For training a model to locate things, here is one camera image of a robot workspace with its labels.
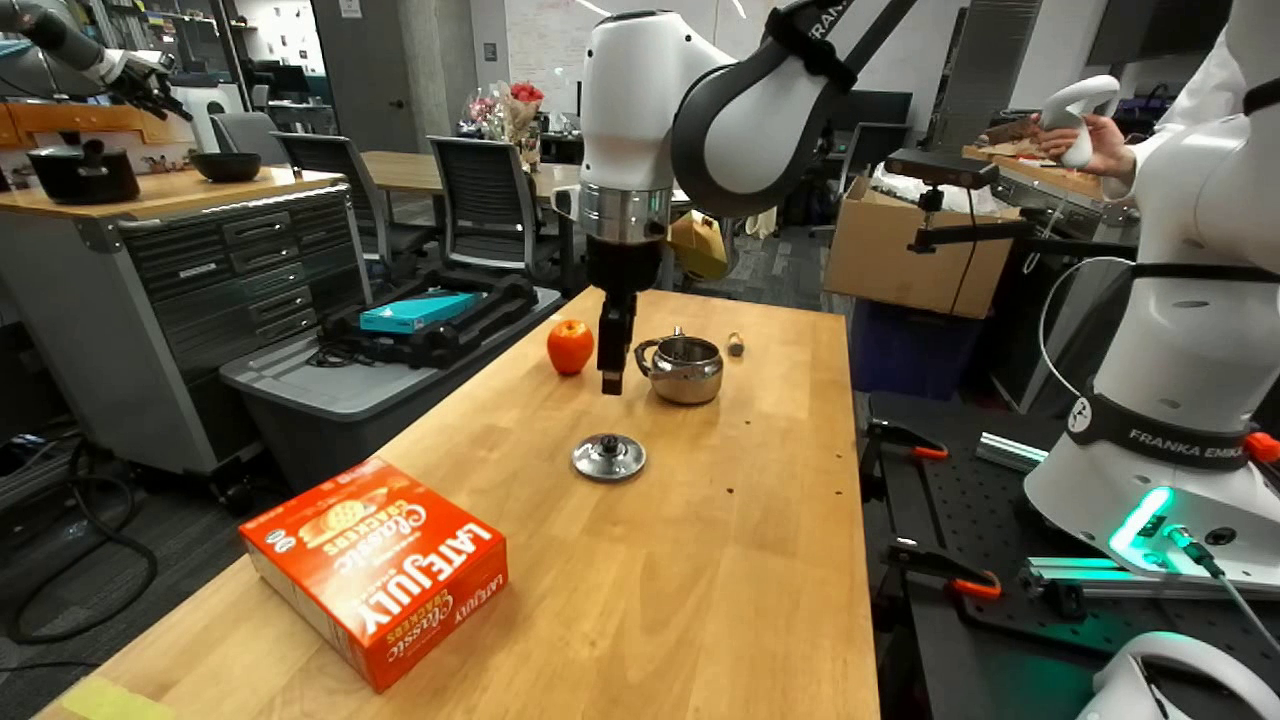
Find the red apple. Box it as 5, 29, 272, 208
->
543, 320, 597, 378

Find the grey office chair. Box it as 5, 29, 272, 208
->
433, 137, 537, 271

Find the stainless steel kettle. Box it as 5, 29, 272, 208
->
631, 332, 724, 407

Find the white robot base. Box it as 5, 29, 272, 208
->
1024, 0, 1280, 588

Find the orange handled clamp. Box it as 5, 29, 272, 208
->
870, 417, 952, 464

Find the grey drawer cabinet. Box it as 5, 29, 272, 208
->
0, 170, 368, 474

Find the steel kettle lid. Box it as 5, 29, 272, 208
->
572, 431, 648, 484

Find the teal case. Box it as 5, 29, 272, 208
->
357, 294, 481, 337

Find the grey plastic bin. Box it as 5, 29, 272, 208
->
222, 275, 560, 484

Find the cardboard box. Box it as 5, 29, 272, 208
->
826, 187, 1018, 320

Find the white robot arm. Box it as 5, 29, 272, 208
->
581, 0, 916, 398

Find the orange cracker box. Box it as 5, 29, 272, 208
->
242, 461, 510, 693

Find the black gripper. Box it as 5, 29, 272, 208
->
589, 241, 664, 398

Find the black bowl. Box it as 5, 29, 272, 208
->
188, 148, 259, 185

